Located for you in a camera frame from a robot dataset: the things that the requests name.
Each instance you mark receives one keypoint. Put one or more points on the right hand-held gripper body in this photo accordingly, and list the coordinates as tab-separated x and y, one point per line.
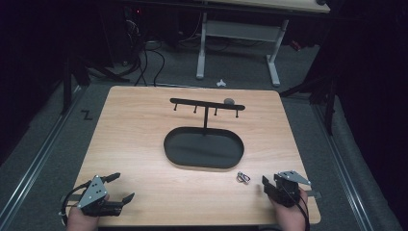
287	189

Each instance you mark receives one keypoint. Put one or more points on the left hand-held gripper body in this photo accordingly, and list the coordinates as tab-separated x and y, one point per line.
93	192

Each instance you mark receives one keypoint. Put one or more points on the black hook stand with tray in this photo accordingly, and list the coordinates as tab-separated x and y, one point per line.
203	150

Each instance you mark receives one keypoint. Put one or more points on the person's right hand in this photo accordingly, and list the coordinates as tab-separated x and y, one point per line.
290	216

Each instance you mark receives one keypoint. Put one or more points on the person's left hand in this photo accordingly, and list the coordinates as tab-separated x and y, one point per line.
80	219

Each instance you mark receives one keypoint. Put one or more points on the small grey round object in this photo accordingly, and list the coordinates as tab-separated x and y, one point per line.
229	101

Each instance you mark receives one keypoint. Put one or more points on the black metal stand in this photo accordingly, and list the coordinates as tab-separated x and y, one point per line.
66	83
330	102

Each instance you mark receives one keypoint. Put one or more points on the small white floor scrap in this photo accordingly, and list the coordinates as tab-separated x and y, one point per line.
221	83

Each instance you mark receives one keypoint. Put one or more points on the dark computer tower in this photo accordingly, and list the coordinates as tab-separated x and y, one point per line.
132	35

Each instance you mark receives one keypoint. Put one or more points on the white-framed desk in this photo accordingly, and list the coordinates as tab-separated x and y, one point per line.
243	30

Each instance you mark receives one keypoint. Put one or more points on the grey metal table bracket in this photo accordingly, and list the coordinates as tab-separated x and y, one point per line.
313	194

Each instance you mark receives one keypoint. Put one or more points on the aluminium floor rail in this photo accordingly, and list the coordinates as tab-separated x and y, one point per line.
38	160
344	173

